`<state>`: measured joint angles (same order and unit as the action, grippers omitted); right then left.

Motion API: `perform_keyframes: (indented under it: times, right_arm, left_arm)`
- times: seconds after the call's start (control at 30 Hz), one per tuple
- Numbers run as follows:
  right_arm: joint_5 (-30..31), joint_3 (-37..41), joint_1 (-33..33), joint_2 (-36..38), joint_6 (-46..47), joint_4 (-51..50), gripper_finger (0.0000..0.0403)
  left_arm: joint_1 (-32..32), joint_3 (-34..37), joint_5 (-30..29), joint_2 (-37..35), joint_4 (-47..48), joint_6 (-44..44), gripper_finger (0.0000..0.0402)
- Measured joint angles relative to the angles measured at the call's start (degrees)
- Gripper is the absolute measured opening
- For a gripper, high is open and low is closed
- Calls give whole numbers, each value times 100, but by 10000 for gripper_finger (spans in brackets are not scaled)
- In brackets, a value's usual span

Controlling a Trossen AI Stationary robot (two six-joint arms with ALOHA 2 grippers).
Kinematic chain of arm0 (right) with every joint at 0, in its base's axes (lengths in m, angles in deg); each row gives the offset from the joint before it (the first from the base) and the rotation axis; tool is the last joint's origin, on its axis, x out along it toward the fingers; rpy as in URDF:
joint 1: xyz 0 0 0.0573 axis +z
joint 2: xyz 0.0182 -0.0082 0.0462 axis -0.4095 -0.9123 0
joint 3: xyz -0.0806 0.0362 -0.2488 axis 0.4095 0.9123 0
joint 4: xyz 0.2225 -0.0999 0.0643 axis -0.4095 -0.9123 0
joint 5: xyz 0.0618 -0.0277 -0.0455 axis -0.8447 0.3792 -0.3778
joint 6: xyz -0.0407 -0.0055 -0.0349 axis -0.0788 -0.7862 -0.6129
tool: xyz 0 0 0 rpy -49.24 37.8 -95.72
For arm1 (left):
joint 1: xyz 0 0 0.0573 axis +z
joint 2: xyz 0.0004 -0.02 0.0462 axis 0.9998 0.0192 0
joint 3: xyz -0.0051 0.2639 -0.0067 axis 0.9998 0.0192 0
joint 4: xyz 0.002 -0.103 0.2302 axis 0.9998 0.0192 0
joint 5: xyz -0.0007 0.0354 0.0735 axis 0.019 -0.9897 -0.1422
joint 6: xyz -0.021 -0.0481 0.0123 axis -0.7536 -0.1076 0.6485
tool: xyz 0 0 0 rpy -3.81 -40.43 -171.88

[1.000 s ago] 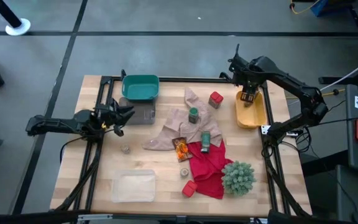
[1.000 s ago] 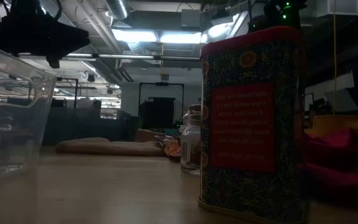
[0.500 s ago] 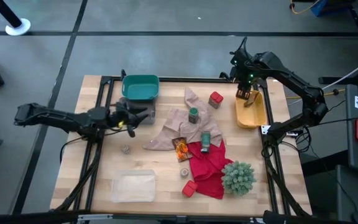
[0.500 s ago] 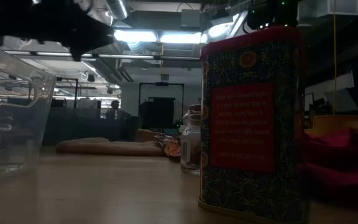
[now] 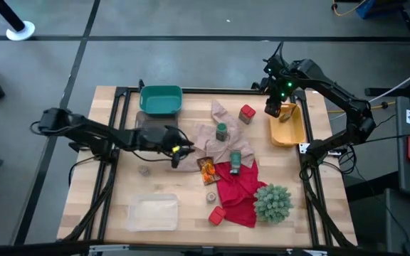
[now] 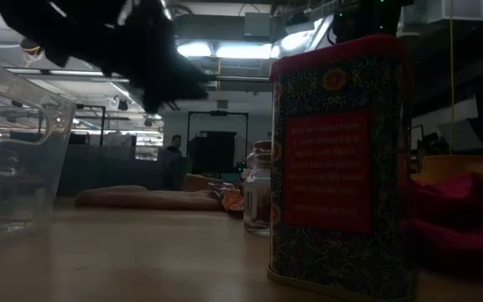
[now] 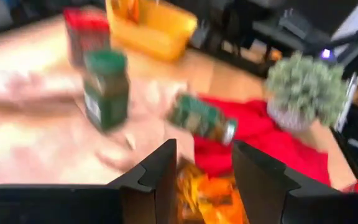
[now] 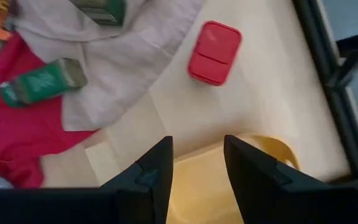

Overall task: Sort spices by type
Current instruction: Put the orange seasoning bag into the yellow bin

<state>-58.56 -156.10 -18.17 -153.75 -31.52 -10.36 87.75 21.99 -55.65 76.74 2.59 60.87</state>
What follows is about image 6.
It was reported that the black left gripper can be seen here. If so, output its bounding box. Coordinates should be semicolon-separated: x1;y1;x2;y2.
94;0;211;113

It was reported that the orange snack packet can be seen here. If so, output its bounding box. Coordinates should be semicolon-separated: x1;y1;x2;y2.
208;180;246;216

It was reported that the square glass spice jar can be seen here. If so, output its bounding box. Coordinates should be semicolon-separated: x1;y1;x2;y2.
242;140;273;237

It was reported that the patterned spice tin red lid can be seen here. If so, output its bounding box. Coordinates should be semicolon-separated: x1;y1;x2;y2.
267;34;418;302

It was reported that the ceiling light panel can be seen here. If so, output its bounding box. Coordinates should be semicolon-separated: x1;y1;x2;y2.
215;44;273;60
176;41;213;58

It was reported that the person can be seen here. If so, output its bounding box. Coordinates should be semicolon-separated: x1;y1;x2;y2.
164;133;184;154

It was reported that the long ceiling light bar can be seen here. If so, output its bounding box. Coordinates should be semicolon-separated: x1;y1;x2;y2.
6;67;273;84

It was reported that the grey ceiling box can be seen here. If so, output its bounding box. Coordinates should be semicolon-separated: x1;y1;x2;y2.
244;12;272;39

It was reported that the dark grey partition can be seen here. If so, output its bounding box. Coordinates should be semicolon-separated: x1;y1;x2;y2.
59;144;195;194

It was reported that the beige cloth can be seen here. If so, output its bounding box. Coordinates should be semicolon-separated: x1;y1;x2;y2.
73;173;230;211

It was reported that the clear plastic bin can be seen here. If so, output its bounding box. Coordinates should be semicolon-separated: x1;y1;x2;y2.
0;53;77;248

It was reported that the wooden box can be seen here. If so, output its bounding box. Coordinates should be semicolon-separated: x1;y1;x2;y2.
411;154;483;185

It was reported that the red cloth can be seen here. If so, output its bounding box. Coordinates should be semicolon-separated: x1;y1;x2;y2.
404;170;483;280

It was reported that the black metal frame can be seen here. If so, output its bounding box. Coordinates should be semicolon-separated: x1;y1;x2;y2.
186;110;250;175

